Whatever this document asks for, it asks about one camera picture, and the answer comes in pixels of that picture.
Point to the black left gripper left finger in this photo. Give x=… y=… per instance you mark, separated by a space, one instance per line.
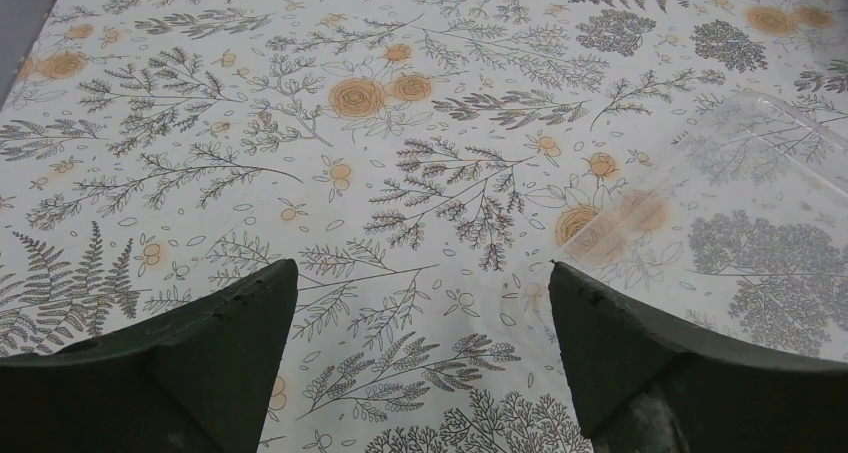
x=197 y=378

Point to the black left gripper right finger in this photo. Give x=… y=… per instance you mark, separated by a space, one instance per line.
x=644 y=380

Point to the floral patterned tablecloth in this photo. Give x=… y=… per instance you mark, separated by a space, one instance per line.
x=423 y=162

